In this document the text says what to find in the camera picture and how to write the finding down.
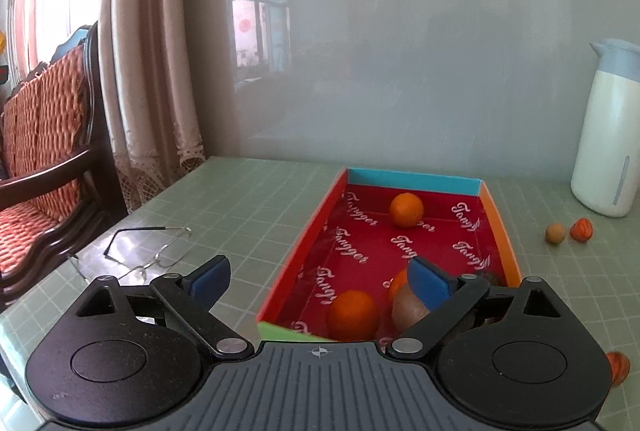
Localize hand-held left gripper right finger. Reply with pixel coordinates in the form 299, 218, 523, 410
387, 255, 565, 362

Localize white thermos jug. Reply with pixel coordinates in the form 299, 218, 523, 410
570, 38, 640, 218

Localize thin metal-frame eyeglasses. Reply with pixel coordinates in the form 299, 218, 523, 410
69, 226, 194, 285

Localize red cardboard box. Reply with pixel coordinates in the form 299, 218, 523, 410
256, 167, 524, 344

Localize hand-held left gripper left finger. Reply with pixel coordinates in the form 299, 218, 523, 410
74, 255, 255, 362

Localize beige lace-trimmed curtain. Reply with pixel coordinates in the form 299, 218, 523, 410
97, 0, 207, 212

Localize orange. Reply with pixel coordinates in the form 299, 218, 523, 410
389, 192, 425, 229
387, 268, 412, 305
327, 289, 381, 342

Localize brown kiwi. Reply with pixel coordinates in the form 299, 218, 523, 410
391, 285, 432, 333

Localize small red-orange fruit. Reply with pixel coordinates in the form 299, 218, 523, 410
570, 218, 595, 242
605, 351, 629, 386

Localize wooden sofa with orange cushions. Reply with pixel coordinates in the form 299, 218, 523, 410
0, 21, 127, 309

